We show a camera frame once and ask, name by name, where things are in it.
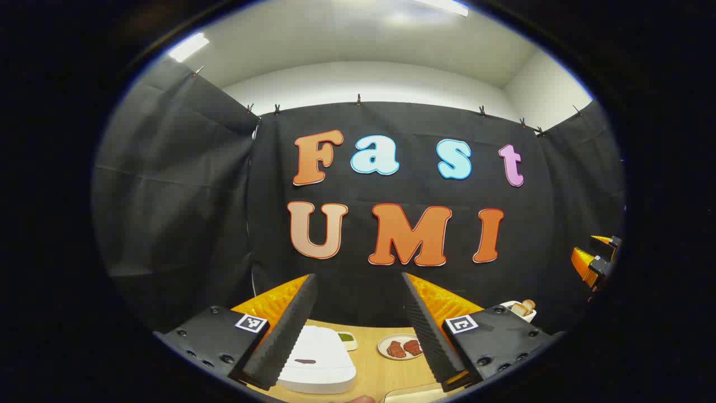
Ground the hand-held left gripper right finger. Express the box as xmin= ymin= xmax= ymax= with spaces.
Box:
xmin=402 ymin=273 xmax=566 ymax=392

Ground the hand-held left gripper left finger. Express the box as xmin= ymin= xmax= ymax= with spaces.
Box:
xmin=154 ymin=273 xmax=318 ymax=391

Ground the white rice cooker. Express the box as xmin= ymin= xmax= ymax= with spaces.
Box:
xmin=278 ymin=326 xmax=357 ymax=394

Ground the clear plastic rice container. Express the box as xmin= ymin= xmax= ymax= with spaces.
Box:
xmin=383 ymin=382 xmax=465 ymax=403

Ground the white oval plate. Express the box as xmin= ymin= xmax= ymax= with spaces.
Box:
xmin=378 ymin=334 xmax=424 ymax=360

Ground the white toaster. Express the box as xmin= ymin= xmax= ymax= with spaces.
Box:
xmin=500 ymin=301 xmax=538 ymax=324

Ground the long ceiling light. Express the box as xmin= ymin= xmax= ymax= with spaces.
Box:
xmin=168 ymin=32 xmax=210 ymax=62
xmin=414 ymin=0 xmax=469 ymax=17

